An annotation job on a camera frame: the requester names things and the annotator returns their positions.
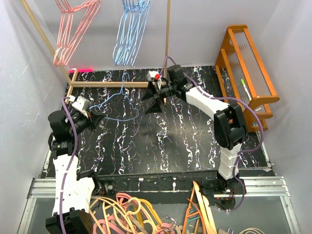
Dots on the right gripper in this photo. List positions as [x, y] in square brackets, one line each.
[150, 91]

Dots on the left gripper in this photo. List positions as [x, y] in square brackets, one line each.
[96, 117]

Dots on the blue hanger hung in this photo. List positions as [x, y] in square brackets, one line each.
[119, 49]
[134, 31]
[140, 31]

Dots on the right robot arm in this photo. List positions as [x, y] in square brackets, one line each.
[229, 124]

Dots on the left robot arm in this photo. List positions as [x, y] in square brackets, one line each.
[73, 192]

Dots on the pile of plastic hangers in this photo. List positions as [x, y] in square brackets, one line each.
[128, 215]

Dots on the wooden hangers pile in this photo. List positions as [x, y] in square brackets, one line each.
[200, 212]

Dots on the pink plastic marker strip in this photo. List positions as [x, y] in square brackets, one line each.
[80, 70]

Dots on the orange wooden shelf rack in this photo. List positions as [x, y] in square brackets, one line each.
[238, 59]

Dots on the green white pen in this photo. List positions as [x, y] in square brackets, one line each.
[246, 89]

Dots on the wooden clothes rack frame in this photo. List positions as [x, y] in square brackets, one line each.
[91, 84]

